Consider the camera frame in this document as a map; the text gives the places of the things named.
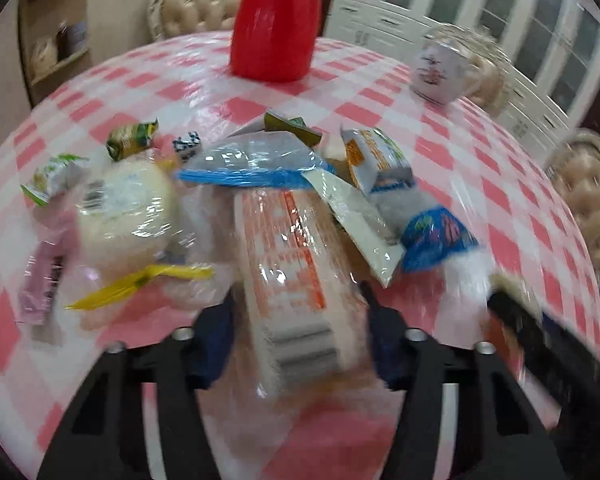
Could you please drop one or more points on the orange print snack packet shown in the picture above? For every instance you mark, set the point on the orange print snack packet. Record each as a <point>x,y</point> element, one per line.
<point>290,270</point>

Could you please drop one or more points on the red plastic jar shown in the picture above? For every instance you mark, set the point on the red plastic jar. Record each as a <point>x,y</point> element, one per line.
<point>275,25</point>

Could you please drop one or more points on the dark green snack packet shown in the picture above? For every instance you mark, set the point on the dark green snack packet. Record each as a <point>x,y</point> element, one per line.
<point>132,139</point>

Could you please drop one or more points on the clear pale pastry packet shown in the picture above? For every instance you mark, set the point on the clear pale pastry packet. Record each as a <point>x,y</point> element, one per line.
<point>360,215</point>

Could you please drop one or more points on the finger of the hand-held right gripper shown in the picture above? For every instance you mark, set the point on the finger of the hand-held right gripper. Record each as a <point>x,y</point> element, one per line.
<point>530,325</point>

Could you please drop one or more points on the clear packet with blue edge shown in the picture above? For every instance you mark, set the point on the clear packet with blue edge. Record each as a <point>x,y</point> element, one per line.
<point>250,165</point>

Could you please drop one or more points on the dark jar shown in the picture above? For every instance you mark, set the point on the dark jar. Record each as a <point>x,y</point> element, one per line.
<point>70,37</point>

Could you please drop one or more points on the pink snack packet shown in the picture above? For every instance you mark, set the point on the pink snack packet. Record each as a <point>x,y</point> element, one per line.
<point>45,280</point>

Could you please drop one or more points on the white floral cup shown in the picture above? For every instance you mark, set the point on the white floral cup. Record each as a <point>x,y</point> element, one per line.
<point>437,72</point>

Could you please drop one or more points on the pale green snack packet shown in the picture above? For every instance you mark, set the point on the pale green snack packet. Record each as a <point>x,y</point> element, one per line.
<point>55,177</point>

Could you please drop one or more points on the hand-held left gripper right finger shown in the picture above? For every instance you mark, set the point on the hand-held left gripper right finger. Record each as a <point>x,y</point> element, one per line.
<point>385,345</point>

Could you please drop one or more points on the beige tufted dining chair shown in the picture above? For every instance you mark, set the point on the beige tufted dining chair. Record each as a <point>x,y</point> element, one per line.
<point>195,5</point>
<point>590,195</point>
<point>485,70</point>

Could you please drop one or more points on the grey packet blue printed end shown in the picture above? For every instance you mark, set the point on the grey packet blue printed end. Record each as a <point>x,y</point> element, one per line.
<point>420,225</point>

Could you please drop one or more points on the orange white small packet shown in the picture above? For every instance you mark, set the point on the orange white small packet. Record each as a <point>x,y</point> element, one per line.
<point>375,155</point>

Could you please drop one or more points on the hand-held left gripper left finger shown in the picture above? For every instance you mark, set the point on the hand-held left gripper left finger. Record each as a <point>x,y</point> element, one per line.
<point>220,340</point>

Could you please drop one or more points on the wooden wall shelf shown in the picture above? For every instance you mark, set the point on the wooden wall shelf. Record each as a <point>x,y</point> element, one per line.
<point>55,0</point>

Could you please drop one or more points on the round bread packet yellow edge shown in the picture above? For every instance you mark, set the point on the round bread packet yellow edge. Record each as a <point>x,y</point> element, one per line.
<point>125,210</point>

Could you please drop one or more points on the green yellow snack packet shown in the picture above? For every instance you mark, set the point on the green yellow snack packet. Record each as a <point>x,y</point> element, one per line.
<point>285,125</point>

